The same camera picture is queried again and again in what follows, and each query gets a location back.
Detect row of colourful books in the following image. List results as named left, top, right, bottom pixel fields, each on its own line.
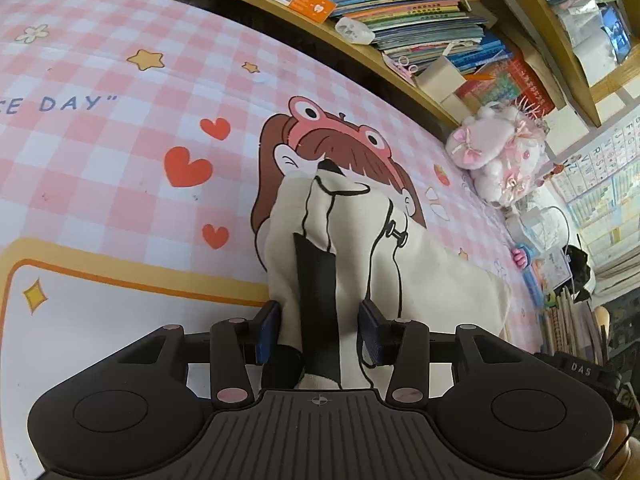
left=330, top=0, right=556, bottom=117

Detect pink checkered table mat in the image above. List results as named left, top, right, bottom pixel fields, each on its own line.
left=1, top=0, right=541, bottom=479

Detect small white plastic item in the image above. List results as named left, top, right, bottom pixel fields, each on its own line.
left=334, top=16, right=375, bottom=46

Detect wooden bookshelf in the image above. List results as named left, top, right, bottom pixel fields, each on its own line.
left=239, top=0, right=639, bottom=126

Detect small white beige box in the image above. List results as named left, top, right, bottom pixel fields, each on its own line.
left=414, top=56, right=466, bottom=103

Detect pink white bunny plush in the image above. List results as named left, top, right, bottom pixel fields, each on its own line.
left=445, top=102, right=548, bottom=208

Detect cream canvas bag black straps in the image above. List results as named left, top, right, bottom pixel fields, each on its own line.
left=259, top=159, right=512, bottom=392

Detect blue pink toy hand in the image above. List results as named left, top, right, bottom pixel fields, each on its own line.
left=511, top=244, right=544, bottom=308

